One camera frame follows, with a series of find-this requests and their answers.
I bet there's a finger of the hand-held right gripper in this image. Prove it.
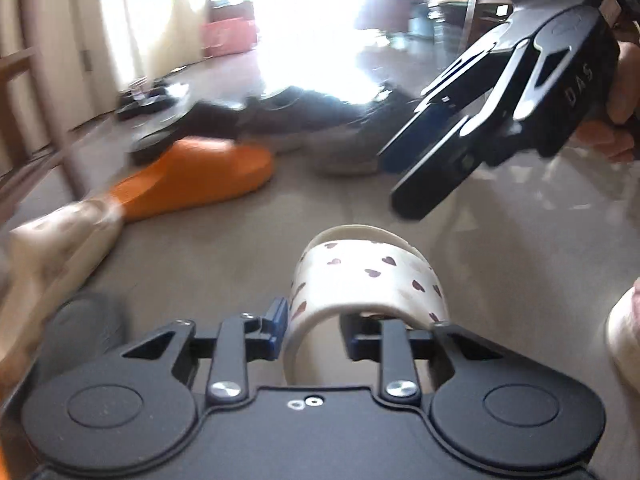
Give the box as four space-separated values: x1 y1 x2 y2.
390 44 540 221
378 26 532 176

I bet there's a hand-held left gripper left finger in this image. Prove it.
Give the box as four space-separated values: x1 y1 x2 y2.
122 297 289 406

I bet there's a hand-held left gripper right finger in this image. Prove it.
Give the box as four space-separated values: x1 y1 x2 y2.
346 319 503 403

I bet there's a white heart-print slipper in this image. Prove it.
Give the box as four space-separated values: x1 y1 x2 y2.
0 199 125 376
284 225 451 387

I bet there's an orange slipper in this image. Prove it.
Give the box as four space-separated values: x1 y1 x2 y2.
107 139 275 222

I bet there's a dark grey textured slipper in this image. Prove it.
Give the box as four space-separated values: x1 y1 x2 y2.
47 291 132 361

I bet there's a black slipper with metal ornaments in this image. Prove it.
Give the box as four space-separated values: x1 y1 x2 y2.
131 77 188 98
116 91 191 122

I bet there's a person's right hand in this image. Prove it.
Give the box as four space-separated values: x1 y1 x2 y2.
572 30 640 163

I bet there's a pink bag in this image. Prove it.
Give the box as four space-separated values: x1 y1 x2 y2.
201 16 259 57

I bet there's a pale rounded object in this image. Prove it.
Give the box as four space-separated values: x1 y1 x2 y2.
604 277 640 388

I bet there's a wooden chair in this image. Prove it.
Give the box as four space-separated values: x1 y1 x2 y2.
0 0 88 206

